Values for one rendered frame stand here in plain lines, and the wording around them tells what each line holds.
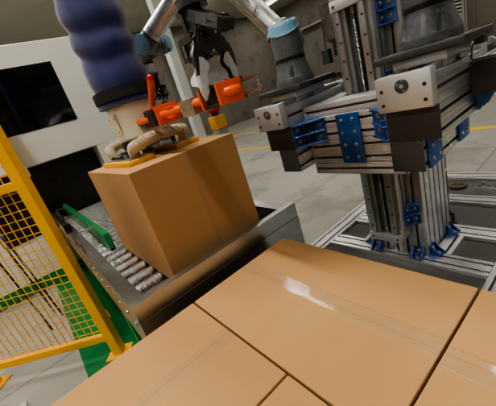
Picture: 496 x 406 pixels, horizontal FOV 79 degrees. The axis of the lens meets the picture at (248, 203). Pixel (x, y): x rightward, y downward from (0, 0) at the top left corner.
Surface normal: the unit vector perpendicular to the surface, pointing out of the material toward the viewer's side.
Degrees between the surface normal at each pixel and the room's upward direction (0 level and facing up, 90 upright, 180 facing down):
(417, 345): 0
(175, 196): 90
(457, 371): 0
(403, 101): 90
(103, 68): 75
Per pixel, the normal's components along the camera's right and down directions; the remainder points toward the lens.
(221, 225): 0.61, 0.09
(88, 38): -0.11, 0.03
